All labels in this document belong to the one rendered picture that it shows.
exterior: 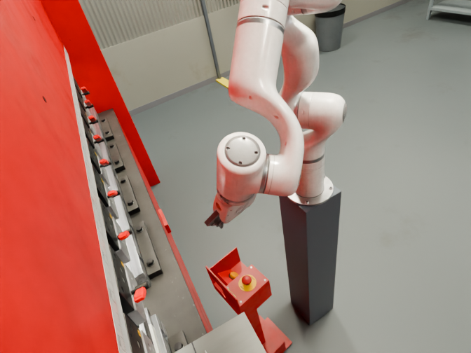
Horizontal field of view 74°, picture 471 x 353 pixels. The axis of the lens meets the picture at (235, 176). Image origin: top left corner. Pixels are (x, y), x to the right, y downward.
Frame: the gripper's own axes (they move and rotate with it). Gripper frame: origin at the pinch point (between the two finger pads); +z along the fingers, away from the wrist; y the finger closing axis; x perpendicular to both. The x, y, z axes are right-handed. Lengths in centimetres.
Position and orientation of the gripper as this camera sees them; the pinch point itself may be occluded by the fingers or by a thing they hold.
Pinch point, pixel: (232, 211)
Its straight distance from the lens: 81.1
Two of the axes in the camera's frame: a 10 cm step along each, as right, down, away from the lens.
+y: 7.6, -5.7, 3.2
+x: -6.5, -7.0, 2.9
